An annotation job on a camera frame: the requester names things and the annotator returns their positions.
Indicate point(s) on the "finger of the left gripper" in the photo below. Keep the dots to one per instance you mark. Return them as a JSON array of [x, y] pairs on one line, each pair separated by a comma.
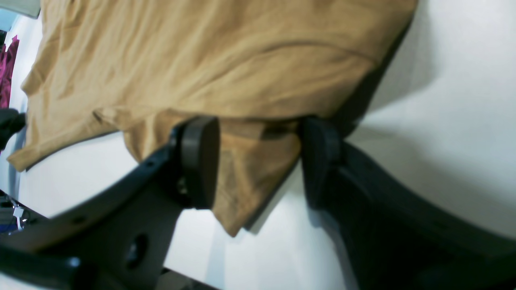
[[11, 122]]

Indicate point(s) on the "brown t-shirt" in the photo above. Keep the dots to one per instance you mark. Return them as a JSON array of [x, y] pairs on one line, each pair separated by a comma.
[[142, 66]]

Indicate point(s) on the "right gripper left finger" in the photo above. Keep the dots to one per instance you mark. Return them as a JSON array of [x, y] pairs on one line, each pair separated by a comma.
[[119, 239]]

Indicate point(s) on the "maroon cloth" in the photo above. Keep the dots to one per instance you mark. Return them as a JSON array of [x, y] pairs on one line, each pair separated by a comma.
[[7, 62]]

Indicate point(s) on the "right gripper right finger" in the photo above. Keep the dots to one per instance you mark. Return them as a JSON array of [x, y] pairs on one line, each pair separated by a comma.
[[394, 239]]

